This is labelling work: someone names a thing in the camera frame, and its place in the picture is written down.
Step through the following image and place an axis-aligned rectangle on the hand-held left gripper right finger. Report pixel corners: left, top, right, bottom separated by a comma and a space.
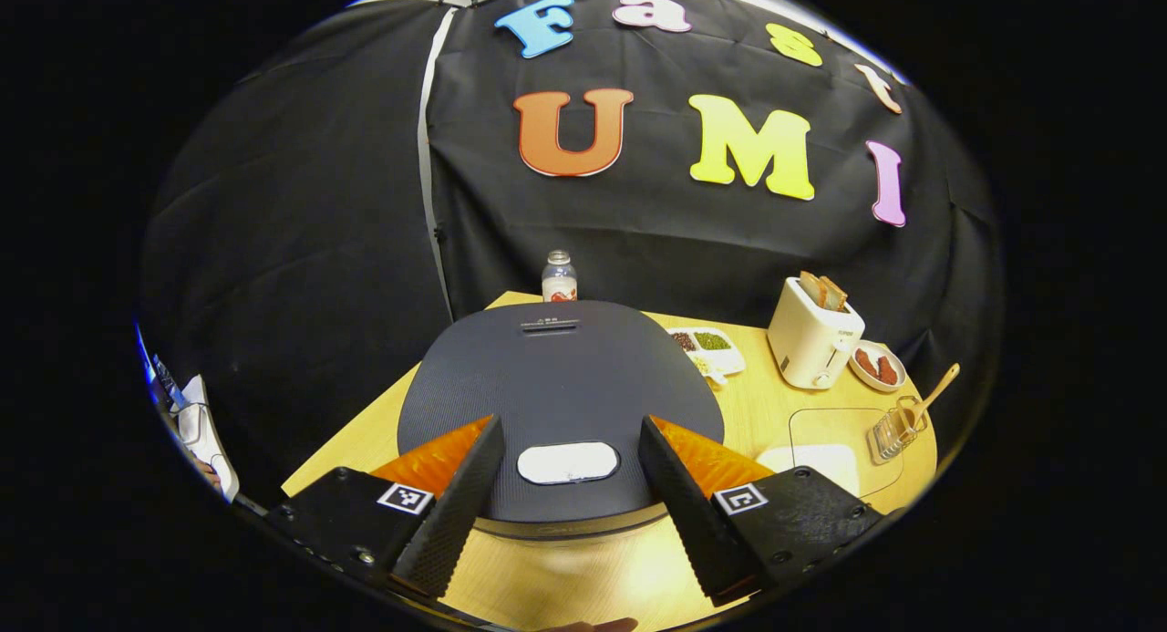
636, 414, 887, 606

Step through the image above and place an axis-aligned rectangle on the white round plate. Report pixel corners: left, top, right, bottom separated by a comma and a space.
849, 339, 908, 394

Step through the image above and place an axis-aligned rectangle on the white divided grain dish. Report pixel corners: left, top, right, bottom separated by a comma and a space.
666, 327, 747, 385

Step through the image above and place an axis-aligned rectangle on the grey rice cooker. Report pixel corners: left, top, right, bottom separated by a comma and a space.
398, 300, 726, 542

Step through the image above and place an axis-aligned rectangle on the clear chopstick holder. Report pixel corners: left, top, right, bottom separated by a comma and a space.
866, 395, 931, 466

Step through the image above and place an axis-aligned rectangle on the clear glass bowl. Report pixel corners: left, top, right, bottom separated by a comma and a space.
755, 407, 905, 502

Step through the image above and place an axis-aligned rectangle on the black backdrop cloth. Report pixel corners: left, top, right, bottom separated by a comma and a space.
137, 0, 1004, 505

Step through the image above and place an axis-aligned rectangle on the white flat object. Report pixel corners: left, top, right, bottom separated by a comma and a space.
175, 374, 241, 503

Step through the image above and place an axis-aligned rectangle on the small clear bottle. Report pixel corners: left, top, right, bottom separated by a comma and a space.
542, 250, 578, 303

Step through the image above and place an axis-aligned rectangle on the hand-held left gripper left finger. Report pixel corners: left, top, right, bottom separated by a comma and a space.
264, 415, 507, 601

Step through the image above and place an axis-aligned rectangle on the white toaster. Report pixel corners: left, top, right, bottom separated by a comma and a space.
767, 276, 866, 390

